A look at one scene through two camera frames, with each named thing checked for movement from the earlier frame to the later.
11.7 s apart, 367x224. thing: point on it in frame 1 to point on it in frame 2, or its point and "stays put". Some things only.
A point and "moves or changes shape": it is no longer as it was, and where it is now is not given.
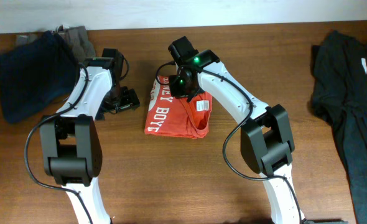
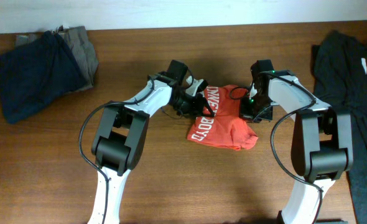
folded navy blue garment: [35, 74] stays put
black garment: [348, 96] stays put
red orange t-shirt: [171, 115] moves or changes shape
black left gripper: [130, 98] to [198, 106]
